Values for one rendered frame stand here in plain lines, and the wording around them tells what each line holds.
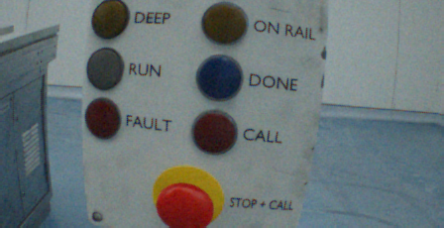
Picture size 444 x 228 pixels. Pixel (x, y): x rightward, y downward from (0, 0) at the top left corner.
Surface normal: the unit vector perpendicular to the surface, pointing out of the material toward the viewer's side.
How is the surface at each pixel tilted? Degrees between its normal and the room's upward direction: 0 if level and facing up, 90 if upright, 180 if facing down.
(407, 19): 90
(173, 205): 87
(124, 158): 90
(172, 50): 90
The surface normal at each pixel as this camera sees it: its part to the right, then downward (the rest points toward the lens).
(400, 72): 0.09, 0.24
